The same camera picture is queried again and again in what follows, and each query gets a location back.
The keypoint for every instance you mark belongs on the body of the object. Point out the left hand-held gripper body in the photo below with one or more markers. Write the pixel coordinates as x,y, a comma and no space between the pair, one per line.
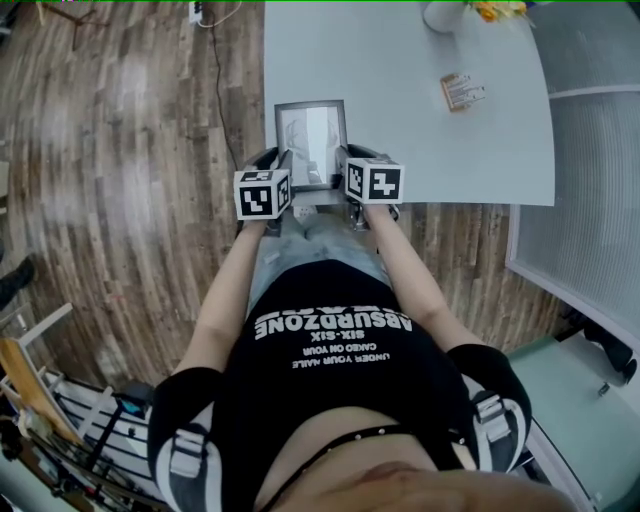
260,197

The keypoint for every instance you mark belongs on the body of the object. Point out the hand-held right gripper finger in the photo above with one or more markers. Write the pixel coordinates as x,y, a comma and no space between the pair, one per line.
340,167
370,151

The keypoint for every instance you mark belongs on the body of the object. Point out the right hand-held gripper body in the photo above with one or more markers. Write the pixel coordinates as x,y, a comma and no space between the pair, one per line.
382,182

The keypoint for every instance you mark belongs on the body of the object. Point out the black framed picture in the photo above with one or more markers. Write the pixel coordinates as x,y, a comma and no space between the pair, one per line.
312,140

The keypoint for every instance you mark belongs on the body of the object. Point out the person's left forearm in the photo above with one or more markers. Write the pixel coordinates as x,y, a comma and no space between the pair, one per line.
225,290

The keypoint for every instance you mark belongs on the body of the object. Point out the person's right forearm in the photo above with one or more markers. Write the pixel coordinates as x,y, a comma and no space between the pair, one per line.
415,280

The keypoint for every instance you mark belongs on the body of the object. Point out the person's grey jeans legs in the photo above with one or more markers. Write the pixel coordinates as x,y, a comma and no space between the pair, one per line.
310,245

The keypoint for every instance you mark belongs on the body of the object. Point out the small clear brown packet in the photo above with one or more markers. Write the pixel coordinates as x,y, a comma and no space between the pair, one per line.
461,91

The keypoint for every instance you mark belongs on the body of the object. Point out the white vase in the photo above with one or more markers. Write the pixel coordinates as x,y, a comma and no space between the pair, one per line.
442,15

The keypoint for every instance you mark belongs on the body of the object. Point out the white power strip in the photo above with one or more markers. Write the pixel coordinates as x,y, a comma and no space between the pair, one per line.
195,12

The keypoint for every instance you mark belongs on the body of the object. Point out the yellow flowers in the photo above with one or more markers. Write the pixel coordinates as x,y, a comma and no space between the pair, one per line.
495,10

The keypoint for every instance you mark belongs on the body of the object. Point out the person's black printed t-shirt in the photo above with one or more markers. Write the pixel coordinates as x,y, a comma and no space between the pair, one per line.
330,385

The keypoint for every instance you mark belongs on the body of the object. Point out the frosted glass partition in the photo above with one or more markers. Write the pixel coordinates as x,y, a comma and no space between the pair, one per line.
590,200

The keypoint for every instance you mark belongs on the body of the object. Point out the wooden floor stand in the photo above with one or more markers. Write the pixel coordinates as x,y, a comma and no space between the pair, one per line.
75,22

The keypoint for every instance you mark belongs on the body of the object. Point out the black device with blue screen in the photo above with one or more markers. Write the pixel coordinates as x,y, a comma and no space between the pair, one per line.
132,400

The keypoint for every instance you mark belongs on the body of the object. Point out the dark bulky floor object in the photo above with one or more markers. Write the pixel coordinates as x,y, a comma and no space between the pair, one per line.
15,280

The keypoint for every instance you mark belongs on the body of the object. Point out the black office chair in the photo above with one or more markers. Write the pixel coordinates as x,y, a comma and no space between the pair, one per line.
610,350

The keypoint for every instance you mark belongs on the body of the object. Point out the green glass table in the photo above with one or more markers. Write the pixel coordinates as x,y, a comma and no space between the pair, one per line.
565,400

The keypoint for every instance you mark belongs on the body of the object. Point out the wooden board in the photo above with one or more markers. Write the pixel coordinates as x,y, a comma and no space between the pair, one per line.
30,380

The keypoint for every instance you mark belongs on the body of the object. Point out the white black equipment rack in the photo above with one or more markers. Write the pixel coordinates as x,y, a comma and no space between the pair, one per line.
100,450

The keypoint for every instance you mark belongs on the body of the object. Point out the person's chin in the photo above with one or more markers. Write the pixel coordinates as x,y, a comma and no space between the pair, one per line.
410,487

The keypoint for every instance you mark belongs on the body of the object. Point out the white metal frame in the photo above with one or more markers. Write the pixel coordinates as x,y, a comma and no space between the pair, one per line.
40,327

